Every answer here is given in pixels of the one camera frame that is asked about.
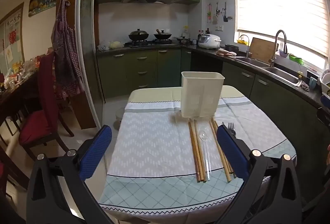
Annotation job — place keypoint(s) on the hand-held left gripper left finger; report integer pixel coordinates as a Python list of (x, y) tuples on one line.
[(95, 151)]

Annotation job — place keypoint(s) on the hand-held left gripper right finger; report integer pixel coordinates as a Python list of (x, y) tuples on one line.
[(232, 154)]

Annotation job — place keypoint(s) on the wooden chopstick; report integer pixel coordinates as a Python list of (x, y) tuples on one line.
[(219, 151), (194, 151), (197, 151), (233, 175)]

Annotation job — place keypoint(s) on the dark metal fork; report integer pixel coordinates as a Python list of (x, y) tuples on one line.
[(231, 126)]

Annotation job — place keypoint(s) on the clear plastic spoon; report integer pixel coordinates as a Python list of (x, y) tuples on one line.
[(203, 135)]

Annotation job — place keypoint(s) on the white plastic utensil holder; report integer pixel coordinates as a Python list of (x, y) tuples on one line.
[(201, 95)]

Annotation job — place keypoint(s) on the pale patterned tablecloth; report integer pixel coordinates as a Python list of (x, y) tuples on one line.
[(154, 141)]

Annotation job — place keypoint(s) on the red cushioned chair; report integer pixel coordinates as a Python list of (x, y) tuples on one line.
[(33, 128)]

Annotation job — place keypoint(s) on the steel double sink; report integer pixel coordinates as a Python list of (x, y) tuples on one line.
[(281, 73)]

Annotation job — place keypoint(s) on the dark wooden dining table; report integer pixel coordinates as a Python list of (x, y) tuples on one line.
[(15, 100)]

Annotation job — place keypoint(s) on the dark kitchen countertop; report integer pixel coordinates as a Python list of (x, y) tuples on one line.
[(257, 60)]

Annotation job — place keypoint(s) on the grey scrubbing cloth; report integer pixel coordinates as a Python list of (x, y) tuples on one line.
[(304, 86)]

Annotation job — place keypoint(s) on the pink cloth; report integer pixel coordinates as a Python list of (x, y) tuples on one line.
[(226, 52)]

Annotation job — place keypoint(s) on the checked apron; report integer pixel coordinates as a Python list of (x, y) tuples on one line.
[(67, 54)]

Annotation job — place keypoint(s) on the small steel faucet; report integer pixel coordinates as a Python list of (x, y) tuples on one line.
[(247, 48)]

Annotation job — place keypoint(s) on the blue cup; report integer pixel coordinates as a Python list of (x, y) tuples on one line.
[(313, 83)]

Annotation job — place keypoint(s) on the plastic bags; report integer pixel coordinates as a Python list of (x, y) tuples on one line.
[(113, 45)]

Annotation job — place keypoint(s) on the wooden cutting board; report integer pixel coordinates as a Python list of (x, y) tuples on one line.
[(261, 50)]

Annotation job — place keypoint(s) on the clutter of packets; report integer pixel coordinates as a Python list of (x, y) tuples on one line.
[(18, 74)]

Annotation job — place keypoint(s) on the tall steel faucet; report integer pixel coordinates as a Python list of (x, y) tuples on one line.
[(273, 51)]

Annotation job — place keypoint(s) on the purple basket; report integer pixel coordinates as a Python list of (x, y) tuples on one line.
[(283, 54)]

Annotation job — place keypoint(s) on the yellow sponge holder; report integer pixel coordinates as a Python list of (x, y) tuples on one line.
[(241, 42)]

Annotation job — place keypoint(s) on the green container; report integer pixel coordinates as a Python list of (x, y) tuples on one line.
[(295, 58)]

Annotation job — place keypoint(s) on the white rice cooker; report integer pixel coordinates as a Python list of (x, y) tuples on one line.
[(209, 41)]

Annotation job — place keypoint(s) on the dish rack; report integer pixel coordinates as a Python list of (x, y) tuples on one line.
[(325, 82)]

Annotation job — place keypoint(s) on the black gas stove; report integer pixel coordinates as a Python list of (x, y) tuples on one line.
[(152, 43)]

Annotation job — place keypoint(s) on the small steel pot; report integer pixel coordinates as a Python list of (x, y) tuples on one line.
[(183, 40)]

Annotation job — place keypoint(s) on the black wok with lid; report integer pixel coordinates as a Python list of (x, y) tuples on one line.
[(138, 35)]

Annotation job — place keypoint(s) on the glass jar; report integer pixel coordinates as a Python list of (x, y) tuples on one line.
[(186, 32)]

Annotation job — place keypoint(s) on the black hanging spatula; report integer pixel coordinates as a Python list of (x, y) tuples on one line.
[(225, 16)]

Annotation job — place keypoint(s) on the framed bulletin board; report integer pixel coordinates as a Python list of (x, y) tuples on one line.
[(11, 38)]

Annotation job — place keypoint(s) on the pink hanging utensil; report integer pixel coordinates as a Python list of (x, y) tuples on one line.
[(209, 14)]

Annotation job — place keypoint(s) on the white window blind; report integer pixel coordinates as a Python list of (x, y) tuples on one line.
[(281, 0)]

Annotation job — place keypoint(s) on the white sliding door frame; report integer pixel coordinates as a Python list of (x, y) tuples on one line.
[(89, 59)]

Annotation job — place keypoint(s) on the white wall socket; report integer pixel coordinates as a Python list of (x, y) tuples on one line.
[(219, 28)]

